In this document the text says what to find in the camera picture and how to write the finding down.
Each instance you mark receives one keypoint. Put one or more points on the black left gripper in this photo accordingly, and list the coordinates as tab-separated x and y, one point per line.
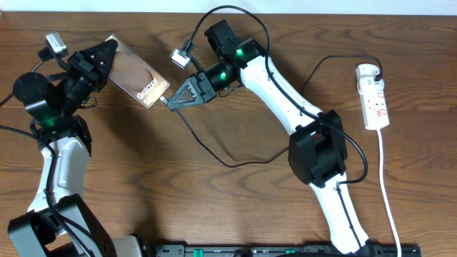
86	69

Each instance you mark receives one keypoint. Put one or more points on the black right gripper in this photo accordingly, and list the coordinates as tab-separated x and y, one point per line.
201	89

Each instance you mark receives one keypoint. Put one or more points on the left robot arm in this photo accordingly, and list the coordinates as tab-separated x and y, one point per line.
58	222

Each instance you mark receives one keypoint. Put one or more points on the white charger adapter plug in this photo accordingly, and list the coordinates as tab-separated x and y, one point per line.
363	70

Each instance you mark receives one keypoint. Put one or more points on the white power strip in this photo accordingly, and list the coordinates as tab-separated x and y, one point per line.
373	103

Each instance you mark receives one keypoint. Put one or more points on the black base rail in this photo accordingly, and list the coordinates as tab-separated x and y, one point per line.
369	250

